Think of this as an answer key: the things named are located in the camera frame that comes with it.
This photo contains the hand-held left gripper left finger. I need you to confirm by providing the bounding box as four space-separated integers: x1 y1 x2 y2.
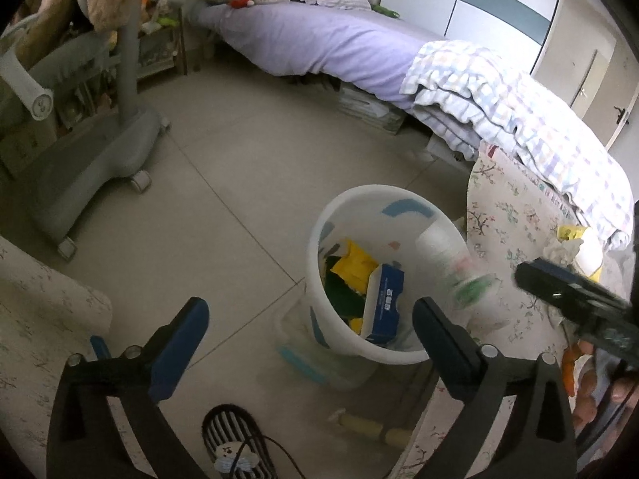
46 297 210 479

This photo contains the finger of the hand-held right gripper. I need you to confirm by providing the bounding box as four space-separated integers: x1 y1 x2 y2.
535 258 631 313
515 260 616 326

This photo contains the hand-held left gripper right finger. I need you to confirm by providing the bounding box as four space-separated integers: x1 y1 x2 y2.
412 297 579 479

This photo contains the blue white-edged carton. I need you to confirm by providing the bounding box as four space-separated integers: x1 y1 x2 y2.
359 264 406 345

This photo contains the white bottle green label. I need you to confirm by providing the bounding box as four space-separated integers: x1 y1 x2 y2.
416 224 496 311

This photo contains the white plastic waste bin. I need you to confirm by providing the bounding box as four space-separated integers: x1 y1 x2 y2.
306 186 470 365

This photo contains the person's right hand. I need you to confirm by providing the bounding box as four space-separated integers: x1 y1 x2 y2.
573 340 639 440

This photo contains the crumpled white tissue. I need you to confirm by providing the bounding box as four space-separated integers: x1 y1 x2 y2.
541 238 586 266

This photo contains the yellow wrapper with white roll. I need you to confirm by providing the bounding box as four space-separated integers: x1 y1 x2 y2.
573 228 606 281

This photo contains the orange carrot toy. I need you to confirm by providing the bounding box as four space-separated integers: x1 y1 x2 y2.
561 343 583 398

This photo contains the beige cylindrical roller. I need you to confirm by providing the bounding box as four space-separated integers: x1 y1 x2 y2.
328 408 416 448

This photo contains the black white striped fan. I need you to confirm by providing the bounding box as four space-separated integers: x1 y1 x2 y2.
202 404 266 479

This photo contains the clear plastic box teal edge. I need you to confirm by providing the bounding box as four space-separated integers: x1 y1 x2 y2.
274 303 381 391

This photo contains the pale floral cloth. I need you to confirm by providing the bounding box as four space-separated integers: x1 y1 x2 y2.
0 236 115 479

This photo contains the pastel plaid quilt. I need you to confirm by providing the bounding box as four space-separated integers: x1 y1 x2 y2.
399 39 636 251

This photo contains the grey wheeled stand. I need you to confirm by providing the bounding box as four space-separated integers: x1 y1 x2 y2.
0 25 171 261

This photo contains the white cardboard box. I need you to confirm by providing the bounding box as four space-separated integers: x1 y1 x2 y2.
339 82 408 134

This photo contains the white teal wardrobe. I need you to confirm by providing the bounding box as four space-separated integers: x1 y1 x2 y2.
379 0 568 63

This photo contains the low shelf with toys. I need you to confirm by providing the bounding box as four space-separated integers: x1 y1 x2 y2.
134 0 189 79

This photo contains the bed with purple sheet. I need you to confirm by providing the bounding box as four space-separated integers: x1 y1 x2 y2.
189 0 450 111

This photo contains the black cable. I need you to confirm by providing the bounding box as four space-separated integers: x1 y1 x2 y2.
258 433 311 479

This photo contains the cream door with black handle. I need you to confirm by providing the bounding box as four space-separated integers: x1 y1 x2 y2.
568 24 639 151

